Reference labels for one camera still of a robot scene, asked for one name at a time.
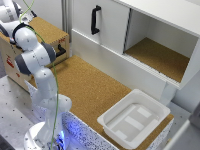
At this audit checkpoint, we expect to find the white cabinet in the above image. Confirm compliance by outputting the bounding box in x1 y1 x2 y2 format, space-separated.
70 0 200 108

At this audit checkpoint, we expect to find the white plastic box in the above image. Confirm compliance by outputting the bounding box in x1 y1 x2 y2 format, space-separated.
96 88 172 150

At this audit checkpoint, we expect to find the black door handle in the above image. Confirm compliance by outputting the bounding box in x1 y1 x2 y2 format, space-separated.
90 4 103 36

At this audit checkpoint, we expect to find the green cable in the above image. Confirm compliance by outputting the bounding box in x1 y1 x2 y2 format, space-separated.
17 0 61 150

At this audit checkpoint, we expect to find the black drawer handle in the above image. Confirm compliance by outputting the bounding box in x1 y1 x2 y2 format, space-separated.
54 43 68 58

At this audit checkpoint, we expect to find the white sliding door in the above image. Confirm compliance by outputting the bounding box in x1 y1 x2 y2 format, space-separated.
72 0 131 56

